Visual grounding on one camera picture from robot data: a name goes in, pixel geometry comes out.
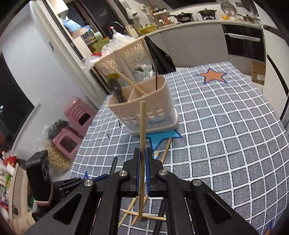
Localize small steel pot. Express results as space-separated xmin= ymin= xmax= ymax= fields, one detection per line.
xmin=237 ymin=14 xmax=255 ymax=23

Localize black built-in oven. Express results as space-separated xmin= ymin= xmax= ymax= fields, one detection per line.
xmin=221 ymin=24 xmax=267 ymax=62

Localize bag of dark items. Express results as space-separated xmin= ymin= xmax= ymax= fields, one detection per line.
xmin=44 ymin=119 xmax=69 ymax=138

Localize clear plastic bags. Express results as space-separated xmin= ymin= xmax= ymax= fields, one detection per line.
xmin=81 ymin=32 xmax=136 ymax=70

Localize yellow-green colander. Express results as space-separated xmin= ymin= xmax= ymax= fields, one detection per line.
xmin=138 ymin=25 xmax=157 ymax=34

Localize black kitchen faucet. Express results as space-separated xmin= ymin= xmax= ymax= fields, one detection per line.
xmin=109 ymin=21 xmax=127 ymax=34

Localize black wok with lid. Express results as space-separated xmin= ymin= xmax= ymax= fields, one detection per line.
xmin=168 ymin=12 xmax=195 ymax=23

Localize grey checked tablecloth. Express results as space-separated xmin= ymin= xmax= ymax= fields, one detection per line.
xmin=69 ymin=62 xmax=289 ymax=235

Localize shelf of packaged goods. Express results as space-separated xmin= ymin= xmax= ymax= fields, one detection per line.
xmin=0 ymin=149 xmax=30 ymax=226

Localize green plastic basin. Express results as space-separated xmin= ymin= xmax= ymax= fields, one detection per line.
xmin=91 ymin=37 xmax=111 ymax=51

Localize black chopstick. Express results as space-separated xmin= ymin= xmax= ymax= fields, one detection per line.
xmin=154 ymin=55 xmax=159 ymax=89

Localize small pink stool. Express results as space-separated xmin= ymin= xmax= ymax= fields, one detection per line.
xmin=52 ymin=127 xmax=83 ymax=161

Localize cardboard box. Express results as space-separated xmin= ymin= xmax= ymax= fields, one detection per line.
xmin=251 ymin=61 xmax=267 ymax=86

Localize pale knife block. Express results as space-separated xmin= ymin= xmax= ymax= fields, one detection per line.
xmin=125 ymin=25 xmax=139 ymax=38

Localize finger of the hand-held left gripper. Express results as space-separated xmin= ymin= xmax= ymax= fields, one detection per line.
xmin=53 ymin=174 xmax=110 ymax=207

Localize beige perforated basket rack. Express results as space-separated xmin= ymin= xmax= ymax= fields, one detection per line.
xmin=94 ymin=36 xmax=154 ymax=84

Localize white refrigerator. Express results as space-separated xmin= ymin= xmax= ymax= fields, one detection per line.
xmin=263 ymin=23 xmax=289 ymax=113

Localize dark pot with handles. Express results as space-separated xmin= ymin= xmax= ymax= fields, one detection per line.
xmin=197 ymin=8 xmax=217 ymax=17

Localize black plastic bag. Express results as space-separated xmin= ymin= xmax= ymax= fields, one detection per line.
xmin=144 ymin=35 xmax=176 ymax=74

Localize kitchen counter with cabinets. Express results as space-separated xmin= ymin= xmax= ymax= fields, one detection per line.
xmin=140 ymin=18 xmax=266 ymax=68

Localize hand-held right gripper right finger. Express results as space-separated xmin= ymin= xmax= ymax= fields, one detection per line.
xmin=146 ymin=148 xmax=259 ymax=235

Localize dark window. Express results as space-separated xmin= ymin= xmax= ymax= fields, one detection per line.
xmin=0 ymin=53 xmax=41 ymax=147

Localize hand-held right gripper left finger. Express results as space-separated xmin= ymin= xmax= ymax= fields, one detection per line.
xmin=25 ymin=148 xmax=141 ymax=235

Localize round metal steamer rack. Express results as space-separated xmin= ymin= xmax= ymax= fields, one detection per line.
xmin=221 ymin=1 xmax=236 ymax=15

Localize brown wooden chopstick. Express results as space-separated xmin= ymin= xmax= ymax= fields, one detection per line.
xmin=131 ymin=195 xmax=149 ymax=226
xmin=117 ymin=198 xmax=138 ymax=230

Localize pale wooden chopstick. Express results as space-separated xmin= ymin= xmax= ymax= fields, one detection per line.
xmin=111 ymin=68 xmax=147 ymax=96
xmin=160 ymin=138 xmax=172 ymax=163
xmin=139 ymin=102 xmax=147 ymax=223

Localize bag of yellow nuts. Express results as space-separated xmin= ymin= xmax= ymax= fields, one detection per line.
xmin=37 ymin=138 xmax=73 ymax=171

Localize tall pink stool stack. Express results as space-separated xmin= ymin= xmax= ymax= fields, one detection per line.
xmin=63 ymin=97 xmax=97 ymax=136

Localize spice rack with bottles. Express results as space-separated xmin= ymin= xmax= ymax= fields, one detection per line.
xmin=147 ymin=7 xmax=176 ymax=25

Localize white hanging plastic bag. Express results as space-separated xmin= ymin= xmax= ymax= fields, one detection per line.
xmin=126 ymin=8 xmax=139 ymax=20

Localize blue package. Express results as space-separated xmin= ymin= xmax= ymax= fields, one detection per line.
xmin=62 ymin=18 xmax=88 ymax=34

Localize beige plastic utensil holder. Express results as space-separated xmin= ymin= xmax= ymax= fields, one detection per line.
xmin=106 ymin=76 xmax=180 ymax=136

